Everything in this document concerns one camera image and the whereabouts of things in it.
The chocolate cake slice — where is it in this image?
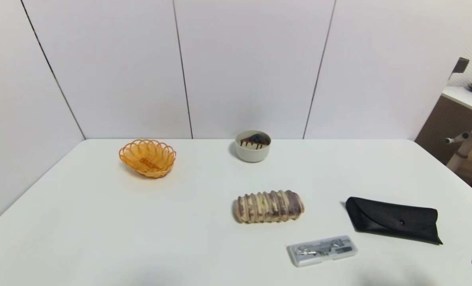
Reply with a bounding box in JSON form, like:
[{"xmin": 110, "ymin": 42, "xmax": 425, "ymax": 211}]
[{"xmin": 240, "ymin": 133, "xmax": 270, "ymax": 150}]

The beige round bowl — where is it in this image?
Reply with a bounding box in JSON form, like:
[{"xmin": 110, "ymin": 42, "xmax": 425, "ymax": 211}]
[{"xmin": 234, "ymin": 130, "xmax": 272, "ymax": 163}]

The striped bread loaf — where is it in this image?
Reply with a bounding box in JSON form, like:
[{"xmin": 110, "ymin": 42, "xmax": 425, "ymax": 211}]
[{"xmin": 233, "ymin": 190, "xmax": 305, "ymax": 224}]

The orange wicker basket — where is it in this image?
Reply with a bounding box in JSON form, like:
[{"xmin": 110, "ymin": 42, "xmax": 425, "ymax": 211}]
[{"xmin": 119, "ymin": 139, "xmax": 177, "ymax": 179}]

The clear plastic tool case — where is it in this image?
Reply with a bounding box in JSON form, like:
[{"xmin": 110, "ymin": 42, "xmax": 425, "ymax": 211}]
[{"xmin": 286, "ymin": 235, "xmax": 359, "ymax": 268}]

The black glasses case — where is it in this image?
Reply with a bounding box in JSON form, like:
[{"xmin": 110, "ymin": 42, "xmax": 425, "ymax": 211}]
[{"xmin": 345, "ymin": 197, "xmax": 444, "ymax": 245}]

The brown desk side panel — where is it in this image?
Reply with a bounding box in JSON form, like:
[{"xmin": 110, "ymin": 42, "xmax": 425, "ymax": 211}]
[{"xmin": 415, "ymin": 95, "xmax": 472, "ymax": 165}]

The white desk leg with crank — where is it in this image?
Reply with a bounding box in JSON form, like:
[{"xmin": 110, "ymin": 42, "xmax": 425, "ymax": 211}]
[{"xmin": 445, "ymin": 115, "xmax": 472, "ymax": 172}]

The white desk top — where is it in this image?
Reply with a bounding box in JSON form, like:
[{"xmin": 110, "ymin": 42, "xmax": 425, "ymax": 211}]
[{"xmin": 442, "ymin": 86, "xmax": 472, "ymax": 118}]

